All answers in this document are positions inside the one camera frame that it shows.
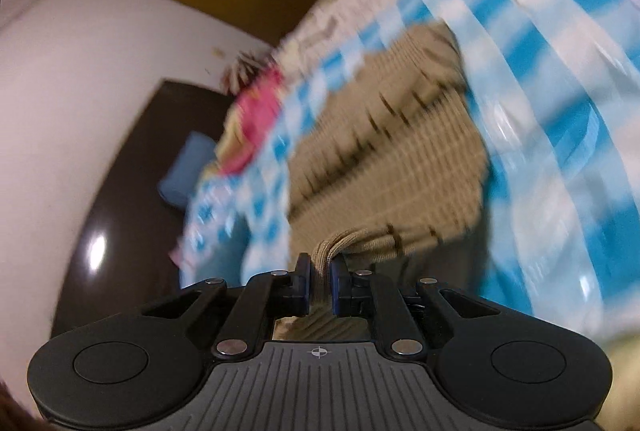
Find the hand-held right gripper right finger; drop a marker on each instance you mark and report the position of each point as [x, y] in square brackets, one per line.
[340, 293]

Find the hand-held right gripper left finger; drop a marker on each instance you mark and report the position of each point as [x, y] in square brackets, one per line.
[303, 293]

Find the beige striped knit sweater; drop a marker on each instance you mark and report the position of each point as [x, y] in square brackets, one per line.
[390, 136]

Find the teal cloth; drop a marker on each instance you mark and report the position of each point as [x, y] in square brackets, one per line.
[225, 256]

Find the blue pillow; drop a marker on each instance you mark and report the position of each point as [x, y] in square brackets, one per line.
[182, 171]

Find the pink floral quilt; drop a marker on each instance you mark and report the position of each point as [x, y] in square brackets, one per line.
[255, 111]

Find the dark wooden headboard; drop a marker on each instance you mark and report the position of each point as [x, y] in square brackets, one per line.
[125, 211]

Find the red white striped cloth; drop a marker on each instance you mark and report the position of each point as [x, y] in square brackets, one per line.
[242, 68]

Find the blue checked plastic sheet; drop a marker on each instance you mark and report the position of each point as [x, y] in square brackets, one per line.
[550, 111]

